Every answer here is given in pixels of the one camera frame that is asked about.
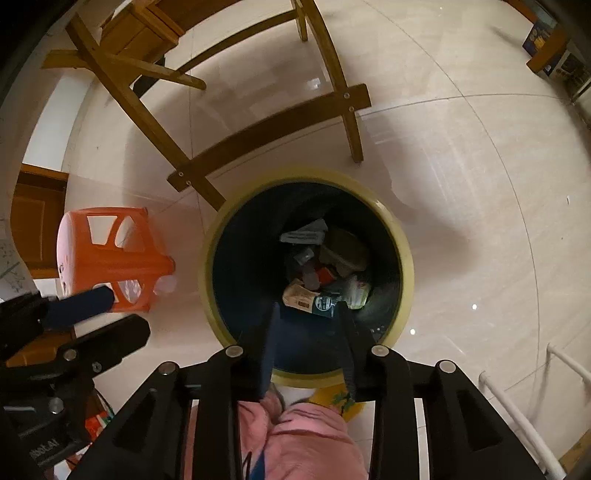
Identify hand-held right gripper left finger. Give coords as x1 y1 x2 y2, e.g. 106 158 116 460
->
67 302 282 480

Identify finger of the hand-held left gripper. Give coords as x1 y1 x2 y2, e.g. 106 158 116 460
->
45 285 116 330
56 315 152 371

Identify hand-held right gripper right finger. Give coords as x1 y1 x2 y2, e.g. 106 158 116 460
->
336 302 546 480

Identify dark green labelled box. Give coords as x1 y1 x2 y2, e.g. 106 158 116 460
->
311 295 340 319

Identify pink brown carton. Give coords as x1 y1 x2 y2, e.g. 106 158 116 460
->
283 282 317 315

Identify clear plastic cup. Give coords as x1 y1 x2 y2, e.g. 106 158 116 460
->
344 274 372 309

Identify yellow-rimmed dark blue bin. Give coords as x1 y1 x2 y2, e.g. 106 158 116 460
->
198 167 415 387

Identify brown pulp cup carrier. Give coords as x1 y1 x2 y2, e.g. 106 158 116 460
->
318 228 370 278

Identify blue face mask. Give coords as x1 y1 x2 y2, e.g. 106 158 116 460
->
279 219 328 245

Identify yellow knitted slipper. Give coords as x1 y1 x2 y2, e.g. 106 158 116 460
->
309 385 365 423

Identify orange plastic stool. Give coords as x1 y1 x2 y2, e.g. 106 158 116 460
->
56 208 177 313

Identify red and white packet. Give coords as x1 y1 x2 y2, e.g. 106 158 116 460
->
83 406 116 439

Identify person's left leg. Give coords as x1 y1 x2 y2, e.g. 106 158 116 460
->
185 399 278 480

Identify person's leg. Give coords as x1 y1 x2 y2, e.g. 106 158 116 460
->
268 401 370 480
185 399 278 480

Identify brown wooden door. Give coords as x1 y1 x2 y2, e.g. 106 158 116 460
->
11 164 70 280

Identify person's right leg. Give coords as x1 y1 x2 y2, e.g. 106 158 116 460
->
268 401 370 480

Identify white metal rack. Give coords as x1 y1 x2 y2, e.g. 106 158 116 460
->
478 342 583 480

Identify wooden folding table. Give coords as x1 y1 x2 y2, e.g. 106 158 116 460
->
41 0 372 210

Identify printed cardboard box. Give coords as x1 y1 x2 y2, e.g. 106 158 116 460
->
522 7 571 77

